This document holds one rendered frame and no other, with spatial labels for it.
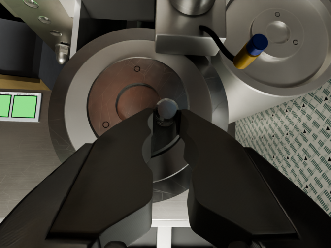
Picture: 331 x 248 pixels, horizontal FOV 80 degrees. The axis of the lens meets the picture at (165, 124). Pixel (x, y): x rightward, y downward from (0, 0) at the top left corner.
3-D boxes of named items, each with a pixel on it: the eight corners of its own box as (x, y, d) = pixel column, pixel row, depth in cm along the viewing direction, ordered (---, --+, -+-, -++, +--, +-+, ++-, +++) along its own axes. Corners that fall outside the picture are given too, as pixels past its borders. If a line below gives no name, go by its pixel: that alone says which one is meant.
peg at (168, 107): (183, 112, 12) (163, 126, 11) (178, 120, 14) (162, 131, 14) (170, 93, 12) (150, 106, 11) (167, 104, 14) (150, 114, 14)
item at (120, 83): (117, 38, 15) (207, 83, 15) (121, 51, 17) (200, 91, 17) (65, 127, 14) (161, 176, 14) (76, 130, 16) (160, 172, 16)
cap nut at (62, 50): (67, 44, 48) (65, 61, 48) (73, 51, 52) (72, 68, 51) (52, 43, 48) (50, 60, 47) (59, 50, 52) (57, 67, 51)
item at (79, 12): (92, -117, 20) (75, 59, 17) (125, 28, 43) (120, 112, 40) (87, -118, 20) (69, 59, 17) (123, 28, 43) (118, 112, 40)
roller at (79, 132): (210, 41, 17) (215, 183, 15) (176, 108, 42) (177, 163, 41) (68, 37, 16) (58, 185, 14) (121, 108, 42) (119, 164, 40)
